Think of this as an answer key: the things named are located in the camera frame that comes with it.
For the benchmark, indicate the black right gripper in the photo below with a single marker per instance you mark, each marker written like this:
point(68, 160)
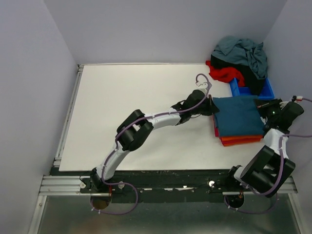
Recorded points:
point(263, 105)

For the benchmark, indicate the black t-shirt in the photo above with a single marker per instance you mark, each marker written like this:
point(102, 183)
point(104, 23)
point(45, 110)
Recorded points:
point(254, 84)

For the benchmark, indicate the grey-teal crumpled t-shirt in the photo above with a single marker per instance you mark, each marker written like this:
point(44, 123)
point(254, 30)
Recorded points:
point(245, 52)

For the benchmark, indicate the teal blue t-shirt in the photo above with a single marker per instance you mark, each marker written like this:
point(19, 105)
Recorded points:
point(237, 116)

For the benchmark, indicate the aluminium frame extrusion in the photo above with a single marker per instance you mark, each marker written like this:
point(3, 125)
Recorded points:
point(70, 185)

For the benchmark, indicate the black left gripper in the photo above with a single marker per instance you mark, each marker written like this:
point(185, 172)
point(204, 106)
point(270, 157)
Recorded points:
point(211, 109)

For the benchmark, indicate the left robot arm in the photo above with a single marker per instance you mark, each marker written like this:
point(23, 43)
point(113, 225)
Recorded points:
point(135, 129)

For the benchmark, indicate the magenta folded t-shirt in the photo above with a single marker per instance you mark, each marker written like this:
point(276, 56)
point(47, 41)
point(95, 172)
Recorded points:
point(216, 132)

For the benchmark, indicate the red t-shirt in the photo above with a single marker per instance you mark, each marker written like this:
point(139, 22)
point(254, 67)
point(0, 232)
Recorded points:
point(226, 75)

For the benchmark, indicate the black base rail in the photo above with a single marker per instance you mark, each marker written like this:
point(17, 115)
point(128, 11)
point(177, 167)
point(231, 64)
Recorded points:
point(164, 186)

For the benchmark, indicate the orange folded t-shirt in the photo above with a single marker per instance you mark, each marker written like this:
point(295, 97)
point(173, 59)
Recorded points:
point(236, 140)

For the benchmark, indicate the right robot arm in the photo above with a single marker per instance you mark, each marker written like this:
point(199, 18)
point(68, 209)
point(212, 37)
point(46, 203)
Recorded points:
point(270, 167)

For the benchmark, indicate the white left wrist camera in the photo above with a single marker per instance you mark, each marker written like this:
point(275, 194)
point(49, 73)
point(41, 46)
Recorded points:
point(204, 85)

